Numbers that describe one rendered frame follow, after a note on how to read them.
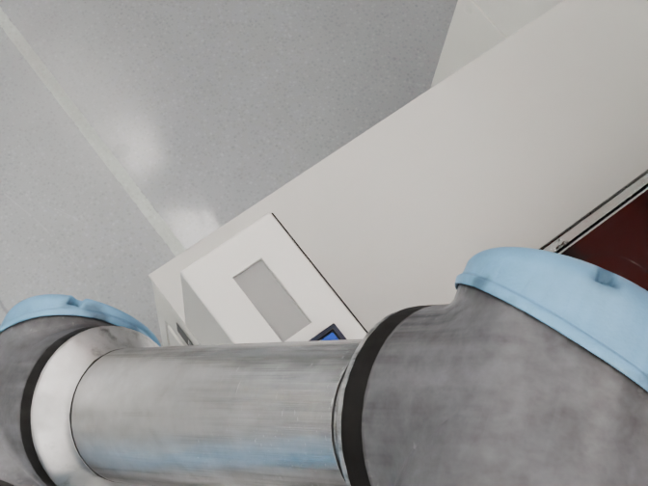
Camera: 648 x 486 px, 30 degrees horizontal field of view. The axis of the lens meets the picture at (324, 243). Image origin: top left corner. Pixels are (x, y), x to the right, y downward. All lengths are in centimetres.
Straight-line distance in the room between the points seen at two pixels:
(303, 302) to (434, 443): 51
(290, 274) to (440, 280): 21
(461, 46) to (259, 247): 82
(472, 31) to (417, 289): 64
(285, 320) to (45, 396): 29
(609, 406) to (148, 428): 30
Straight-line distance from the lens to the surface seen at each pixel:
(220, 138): 213
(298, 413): 60
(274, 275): 101
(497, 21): 166
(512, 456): 49
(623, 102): 130
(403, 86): 220
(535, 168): 124
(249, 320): 99
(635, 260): 114
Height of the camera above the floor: 190
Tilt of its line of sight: 68 degrees down
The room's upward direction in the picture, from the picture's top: 11 degrees clockwise
